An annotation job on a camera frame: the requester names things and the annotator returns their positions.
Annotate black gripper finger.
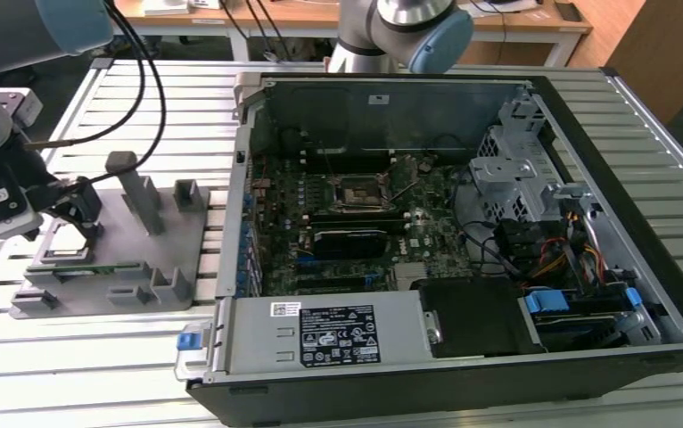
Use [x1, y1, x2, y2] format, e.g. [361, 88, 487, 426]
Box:
[67, 177, 105, 226]
[43, 204, 103, 242]

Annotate thin metal locking lever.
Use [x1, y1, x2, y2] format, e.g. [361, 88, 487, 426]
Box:
[318, 140, 337, 180]
[390, 176, 423, 203]

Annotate metal socket cover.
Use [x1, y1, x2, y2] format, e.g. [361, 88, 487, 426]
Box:
[381, 153, 423, 191]

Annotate CPU socket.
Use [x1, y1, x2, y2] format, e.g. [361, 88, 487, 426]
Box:
[330, 172, 397, 211]

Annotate grey parts rack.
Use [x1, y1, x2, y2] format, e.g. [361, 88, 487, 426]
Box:
[8, 150, 213, 321]

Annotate blue case latch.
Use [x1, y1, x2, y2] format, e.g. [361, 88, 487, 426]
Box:
[178, 332, 209, 352]

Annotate black RAM slot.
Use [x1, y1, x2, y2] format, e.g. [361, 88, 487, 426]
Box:
[301, 151, 397, 158]
[310, 211, 407, 218]
[310, 226, 407, 234]
[310, 217, 407, 224]
[301, 156, 397, 163]
[301, 167, 397, 175]
[310, 221, 407, 228]
[301, 161, 397, 169]

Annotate grey power supply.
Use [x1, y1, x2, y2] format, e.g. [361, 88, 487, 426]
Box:
[214, 292, 446, 374]

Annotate black graphics card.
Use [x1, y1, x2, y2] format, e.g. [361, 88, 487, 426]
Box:
[311, 227, 390, 261]

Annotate black expansion slot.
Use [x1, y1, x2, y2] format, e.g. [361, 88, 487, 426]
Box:
[297, 276, 391, 292]

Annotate silver chipset heatsink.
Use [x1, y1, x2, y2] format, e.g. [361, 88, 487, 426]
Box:
[393, 261, 431, 287]

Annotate green motherboard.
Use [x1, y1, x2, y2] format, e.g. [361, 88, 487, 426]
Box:
[246, 150, 475, 299]

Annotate black PC case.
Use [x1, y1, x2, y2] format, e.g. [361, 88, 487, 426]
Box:
[185, 70, 683, 428]

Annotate black plastic cover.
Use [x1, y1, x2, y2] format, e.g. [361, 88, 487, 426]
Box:
[410, 276, 550, 360]

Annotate silver drive cage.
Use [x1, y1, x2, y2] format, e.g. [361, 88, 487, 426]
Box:
[469, 100, 603, 224]

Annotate blue disk carrier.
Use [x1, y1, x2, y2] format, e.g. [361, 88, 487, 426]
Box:
[523, 288, 573, 320]

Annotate black phone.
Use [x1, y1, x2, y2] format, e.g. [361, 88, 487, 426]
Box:
[555, 3, 585, 23]

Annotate wooden cabinet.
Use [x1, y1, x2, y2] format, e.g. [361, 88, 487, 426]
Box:
[567, 0, 683, 127]

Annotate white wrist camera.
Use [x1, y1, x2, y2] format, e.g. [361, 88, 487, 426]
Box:
[0, 177, 43, 241]
[0, 87, 44, 122]

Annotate black wire mesh bin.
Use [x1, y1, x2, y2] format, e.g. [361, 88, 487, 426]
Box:
[0, 66, 39, 89]

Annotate black camera cable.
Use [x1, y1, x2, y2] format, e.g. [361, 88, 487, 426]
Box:
[83, 0, 170, 185]
[23, 8, 146, 149]

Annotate thick black wire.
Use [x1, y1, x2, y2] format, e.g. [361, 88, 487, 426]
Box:
[461, 217, 525, 282]

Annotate red wire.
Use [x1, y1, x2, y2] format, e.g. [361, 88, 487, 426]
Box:
[541, 237, 570, 260]

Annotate yellow wire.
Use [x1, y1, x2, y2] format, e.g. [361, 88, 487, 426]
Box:
[534, 248, 582, 279]

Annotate orange wire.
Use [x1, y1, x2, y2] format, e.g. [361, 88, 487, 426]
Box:
[579, 243, 610, 281]

